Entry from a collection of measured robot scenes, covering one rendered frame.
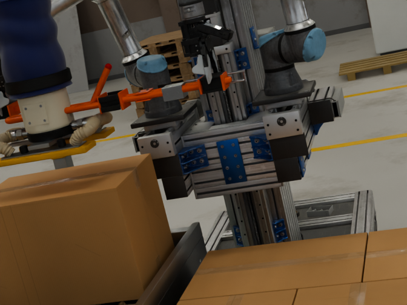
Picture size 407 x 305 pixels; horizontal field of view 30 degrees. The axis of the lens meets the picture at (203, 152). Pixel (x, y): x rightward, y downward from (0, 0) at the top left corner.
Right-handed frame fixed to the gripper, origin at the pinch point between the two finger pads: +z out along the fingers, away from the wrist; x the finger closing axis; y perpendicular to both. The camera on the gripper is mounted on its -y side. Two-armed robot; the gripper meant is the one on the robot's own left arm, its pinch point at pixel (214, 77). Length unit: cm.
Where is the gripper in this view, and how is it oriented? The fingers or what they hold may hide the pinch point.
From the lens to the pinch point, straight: 245.8
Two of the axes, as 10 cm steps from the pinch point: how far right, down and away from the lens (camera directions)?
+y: -9.4, 1.5, 2.9
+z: 2.3, 9.4, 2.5
